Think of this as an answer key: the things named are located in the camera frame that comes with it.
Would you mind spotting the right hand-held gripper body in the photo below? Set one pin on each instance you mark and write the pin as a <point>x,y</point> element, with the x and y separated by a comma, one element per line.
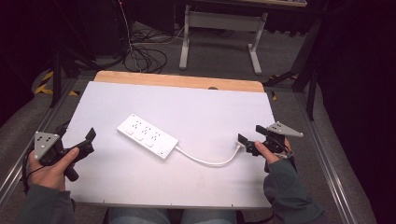
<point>278,137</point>

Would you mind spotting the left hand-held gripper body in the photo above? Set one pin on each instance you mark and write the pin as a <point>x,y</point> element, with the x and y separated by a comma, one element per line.
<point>46,144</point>

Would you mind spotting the white power strip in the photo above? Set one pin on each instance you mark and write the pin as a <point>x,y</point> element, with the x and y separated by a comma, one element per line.
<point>148,136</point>

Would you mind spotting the person's right hand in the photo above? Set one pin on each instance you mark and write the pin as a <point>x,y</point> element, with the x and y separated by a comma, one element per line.
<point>270,154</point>

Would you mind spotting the person's left hand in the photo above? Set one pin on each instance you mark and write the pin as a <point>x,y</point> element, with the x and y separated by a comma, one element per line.
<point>49,174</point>

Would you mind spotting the yellow black floor tape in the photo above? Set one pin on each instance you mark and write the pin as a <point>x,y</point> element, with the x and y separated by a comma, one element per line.
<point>46,84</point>

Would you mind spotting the white table mat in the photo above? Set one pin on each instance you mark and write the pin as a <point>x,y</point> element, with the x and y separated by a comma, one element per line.
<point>193,118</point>

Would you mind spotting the black metal stand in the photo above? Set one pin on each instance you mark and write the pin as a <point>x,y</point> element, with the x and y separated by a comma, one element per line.
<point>306,71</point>
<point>60,68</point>

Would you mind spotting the wooden table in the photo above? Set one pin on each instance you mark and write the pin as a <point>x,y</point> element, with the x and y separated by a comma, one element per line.
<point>174,81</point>

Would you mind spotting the person's legs in jeans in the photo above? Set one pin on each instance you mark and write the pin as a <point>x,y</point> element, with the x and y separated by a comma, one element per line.
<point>171,216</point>

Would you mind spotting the aluminium rail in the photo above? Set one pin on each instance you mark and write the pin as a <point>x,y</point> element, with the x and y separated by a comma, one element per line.
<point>28,152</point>
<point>323,152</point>

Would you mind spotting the white metal desk frame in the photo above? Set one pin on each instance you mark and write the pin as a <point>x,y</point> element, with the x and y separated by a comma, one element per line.
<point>222,21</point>

